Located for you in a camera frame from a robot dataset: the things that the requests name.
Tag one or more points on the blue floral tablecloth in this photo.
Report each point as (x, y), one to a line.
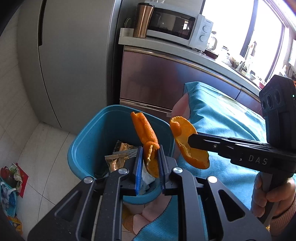
(219, 115)

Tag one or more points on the person's right hand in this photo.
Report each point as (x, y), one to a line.
(282, 197)

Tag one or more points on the curved orange peel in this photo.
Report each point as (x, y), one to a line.
(185, 132)

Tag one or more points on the glass kettle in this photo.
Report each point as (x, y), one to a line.
(212, 41)

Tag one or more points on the kitchen counter with cabinets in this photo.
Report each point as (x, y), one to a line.
(150, 76)

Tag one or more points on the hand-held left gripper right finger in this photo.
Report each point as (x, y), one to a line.
(161, 171)

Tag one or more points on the gold snack wrapper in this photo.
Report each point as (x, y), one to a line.
(115, 162)
(123, 146)

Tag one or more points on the white microwave oven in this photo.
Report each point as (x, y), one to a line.
(171, 22)

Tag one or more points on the person's right forearm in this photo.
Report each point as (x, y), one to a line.
(284, 222)

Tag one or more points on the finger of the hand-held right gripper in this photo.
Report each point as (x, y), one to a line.
(203, 141)

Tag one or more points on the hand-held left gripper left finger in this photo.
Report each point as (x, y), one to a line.
(138, 171)

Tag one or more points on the grey refrigerator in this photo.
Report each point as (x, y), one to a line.
(74, 58)

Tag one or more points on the long orange peel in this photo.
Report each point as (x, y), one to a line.
(144, 129)

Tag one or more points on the pile of colourful bags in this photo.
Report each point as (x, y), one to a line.
(10, 185)

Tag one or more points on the copper travel tumbler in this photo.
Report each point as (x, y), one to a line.
(142, 20)

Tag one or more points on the teal plastic trash bin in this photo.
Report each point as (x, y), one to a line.
(92, 139)

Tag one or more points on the dark framed window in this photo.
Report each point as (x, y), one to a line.
(231, 23)

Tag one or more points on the orange slipper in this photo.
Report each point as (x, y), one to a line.
(128, 217)

